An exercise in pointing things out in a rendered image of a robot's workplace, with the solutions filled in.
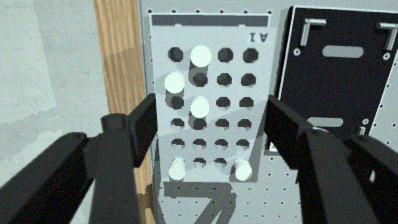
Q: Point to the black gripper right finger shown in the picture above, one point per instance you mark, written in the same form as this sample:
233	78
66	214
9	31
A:
329	185

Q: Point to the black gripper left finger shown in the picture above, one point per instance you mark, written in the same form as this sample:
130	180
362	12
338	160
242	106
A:
42	192

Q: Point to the light grey block with holes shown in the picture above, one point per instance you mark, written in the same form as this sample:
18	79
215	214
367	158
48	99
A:
237	93

